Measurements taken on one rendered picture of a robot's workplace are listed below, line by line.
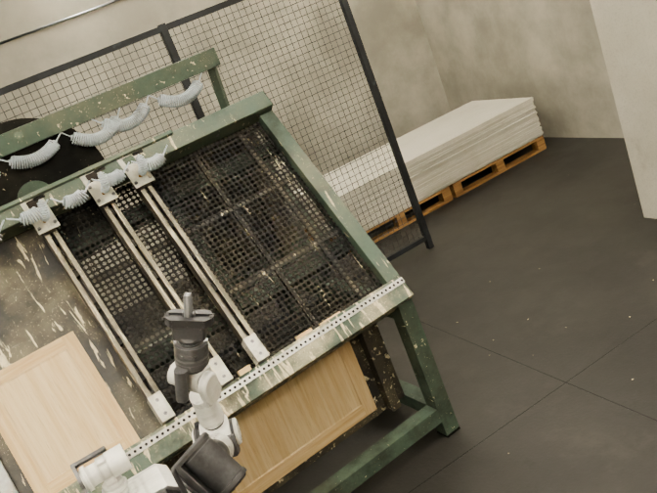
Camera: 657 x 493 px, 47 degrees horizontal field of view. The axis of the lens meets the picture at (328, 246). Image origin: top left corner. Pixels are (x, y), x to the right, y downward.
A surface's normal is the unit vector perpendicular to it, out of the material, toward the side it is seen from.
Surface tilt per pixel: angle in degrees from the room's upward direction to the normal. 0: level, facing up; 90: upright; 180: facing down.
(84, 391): 55
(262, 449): 90
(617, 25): 90
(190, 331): 97
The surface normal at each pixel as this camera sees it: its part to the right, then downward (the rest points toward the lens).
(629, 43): -0.83, 0.45
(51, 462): 0.21, -0.44
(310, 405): 0.51, 0.09
